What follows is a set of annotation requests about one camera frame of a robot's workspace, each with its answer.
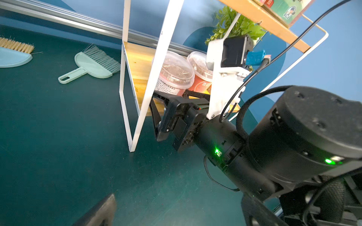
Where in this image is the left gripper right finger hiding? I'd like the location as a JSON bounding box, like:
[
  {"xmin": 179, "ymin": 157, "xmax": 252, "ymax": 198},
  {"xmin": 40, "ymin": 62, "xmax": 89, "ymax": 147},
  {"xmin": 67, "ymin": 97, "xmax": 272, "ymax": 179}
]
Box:
[{"xmin": 241, "ymin": 194, "xmax": 287, "ymax": 226}]

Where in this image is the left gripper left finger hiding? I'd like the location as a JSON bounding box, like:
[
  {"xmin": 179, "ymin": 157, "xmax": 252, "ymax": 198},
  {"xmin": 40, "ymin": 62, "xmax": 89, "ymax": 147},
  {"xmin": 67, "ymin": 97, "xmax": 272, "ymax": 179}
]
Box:
[{"xmin": 73, "ymin": 194, "xmax": 117, "ymax": 226}]

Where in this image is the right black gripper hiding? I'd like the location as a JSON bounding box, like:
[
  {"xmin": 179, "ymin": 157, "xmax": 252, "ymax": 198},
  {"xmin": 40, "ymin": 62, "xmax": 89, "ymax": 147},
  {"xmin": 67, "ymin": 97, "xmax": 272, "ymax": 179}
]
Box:
[{"xmin": 150, "ymin": 90, "xmax": 210, "ymax": 152}]

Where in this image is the clear soil cup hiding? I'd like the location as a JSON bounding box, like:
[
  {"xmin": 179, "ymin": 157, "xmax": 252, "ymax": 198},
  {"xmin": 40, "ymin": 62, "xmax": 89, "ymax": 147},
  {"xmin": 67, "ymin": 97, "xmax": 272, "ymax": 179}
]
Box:
[
  {"xmin": 187, "ymin": 51, "xmax": 213, "ymax": 93},
  {"xmin": 155, "ymin": 51, "xmax": 195, "ymax": 96}
]

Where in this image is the strawberry label seed jar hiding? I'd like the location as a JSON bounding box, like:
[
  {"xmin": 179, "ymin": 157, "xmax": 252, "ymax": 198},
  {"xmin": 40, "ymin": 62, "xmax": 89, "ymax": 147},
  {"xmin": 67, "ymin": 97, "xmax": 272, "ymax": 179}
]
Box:
[{"xmin": 254, "ymin": 0, "xmax": 314, "ymax": 28}]

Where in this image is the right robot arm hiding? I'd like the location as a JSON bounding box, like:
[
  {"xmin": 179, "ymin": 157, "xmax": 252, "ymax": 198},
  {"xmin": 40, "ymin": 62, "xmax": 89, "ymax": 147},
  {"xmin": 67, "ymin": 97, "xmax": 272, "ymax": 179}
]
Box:
[{"xmin": 150, "ymin": 86, "xmax": 362, "ymax": 226}]

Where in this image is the yellow wooden two-tier shelf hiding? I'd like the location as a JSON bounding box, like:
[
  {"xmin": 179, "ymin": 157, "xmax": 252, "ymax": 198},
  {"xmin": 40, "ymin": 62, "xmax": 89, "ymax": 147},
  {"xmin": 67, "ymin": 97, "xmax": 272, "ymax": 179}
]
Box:
[{"xmin": 119, "ymin": 1, "xmax": 329, "ymax": 152}]

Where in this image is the pink pot with flowers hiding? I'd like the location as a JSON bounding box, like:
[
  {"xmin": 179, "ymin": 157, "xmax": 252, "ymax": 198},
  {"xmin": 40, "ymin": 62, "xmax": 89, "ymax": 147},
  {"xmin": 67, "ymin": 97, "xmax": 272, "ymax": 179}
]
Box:
[{"xmin": 205, "ymin": 6, "xmax": 267, "ymax": 45}]

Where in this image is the blue dustpan brush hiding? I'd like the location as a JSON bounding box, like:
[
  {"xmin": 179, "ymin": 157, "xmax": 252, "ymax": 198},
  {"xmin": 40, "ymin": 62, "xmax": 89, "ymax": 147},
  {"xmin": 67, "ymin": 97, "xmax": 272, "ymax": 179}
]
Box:
[{"xmin": 1, "ymin": 37, "xmax": 35, "ymax": 68}]

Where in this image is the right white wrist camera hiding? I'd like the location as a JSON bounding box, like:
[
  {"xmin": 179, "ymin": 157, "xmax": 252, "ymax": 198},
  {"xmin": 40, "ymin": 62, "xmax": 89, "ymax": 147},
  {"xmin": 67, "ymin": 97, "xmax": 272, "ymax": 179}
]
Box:
[{"xmin": 206, "ymin": 35, "xmax": 271, "ymax": 120}]

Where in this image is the aluminium back frame bar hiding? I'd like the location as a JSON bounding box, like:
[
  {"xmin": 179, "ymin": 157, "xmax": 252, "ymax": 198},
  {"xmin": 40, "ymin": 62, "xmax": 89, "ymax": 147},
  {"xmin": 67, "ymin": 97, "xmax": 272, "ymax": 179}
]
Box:
[{"xmin": 1, "ymin": 1, "xmax": 199, "ymax": 56}]

